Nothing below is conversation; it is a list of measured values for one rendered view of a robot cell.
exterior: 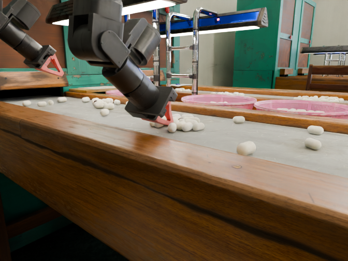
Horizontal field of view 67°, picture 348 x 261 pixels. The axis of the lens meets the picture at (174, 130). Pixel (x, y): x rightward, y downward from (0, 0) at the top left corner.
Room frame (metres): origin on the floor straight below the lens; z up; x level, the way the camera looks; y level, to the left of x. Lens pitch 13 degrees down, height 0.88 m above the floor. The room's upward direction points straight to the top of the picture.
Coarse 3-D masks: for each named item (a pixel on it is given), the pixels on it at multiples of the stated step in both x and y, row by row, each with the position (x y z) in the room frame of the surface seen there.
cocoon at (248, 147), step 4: (240, 144) 0.40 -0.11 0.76; (244, 144) 0.40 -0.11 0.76; (248, 144) 0.40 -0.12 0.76; (252, 144) 0.41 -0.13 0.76; (240, 148) 0.40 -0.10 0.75; (244, 148) 0.40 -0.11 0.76; (248, 148) 0.40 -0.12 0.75; (252, 148) 0.40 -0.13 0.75; (240, 152) 0.40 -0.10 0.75; (244, 152) 0.40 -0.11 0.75; (248, 152) 0.40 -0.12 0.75; (252, 152) 0.41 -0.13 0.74
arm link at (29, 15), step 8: (16, 0) 0.78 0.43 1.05; (24, 0) 0.79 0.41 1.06; (8, 8) 0.76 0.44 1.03; (16, 8) 0.77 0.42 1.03; (24, 8) 0.78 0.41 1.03; (32, 8) 0.79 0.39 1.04; (0, 16) 0.72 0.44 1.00; (8, 16) 0.75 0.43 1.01; (16, 16) 0.77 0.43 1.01; (24, 16) 0.78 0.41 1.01; (32, 16) 0.79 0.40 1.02; (0, 24) 0.72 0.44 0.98; (24, 24) 0.78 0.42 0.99; (32, 24) 0.80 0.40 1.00
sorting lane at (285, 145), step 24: (96, 120) 0.70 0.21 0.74; (120, 120) 0.70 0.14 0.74; (144, 120) 0.70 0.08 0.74; (216, 120) 0.70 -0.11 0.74; (216, 144) 0.47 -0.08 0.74; (264, 144) 0.47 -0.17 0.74; (288, 144) 0.47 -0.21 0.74; (336, 144) 0.47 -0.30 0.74; (312, 168) 0.35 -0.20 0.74; (336, 168) 0.35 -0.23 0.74
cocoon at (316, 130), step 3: (309, 126) 0.55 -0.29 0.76; (312, 126) 0.55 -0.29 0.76; (315, 126) 0.54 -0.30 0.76; (318, 126) 0.54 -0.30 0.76; (309, 129) 0.55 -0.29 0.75; (312, 129) 0.54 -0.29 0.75; (315, 129) 0.54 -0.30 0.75; (318, 129) 0.54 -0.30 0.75; (321, 129) 0.54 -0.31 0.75; (309, 132) 0.55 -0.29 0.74; (312, 132) 0.54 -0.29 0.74; (315, 132) 0.54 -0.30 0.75; (318, 132) 0.54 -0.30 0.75; (321, 132) 0.53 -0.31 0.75
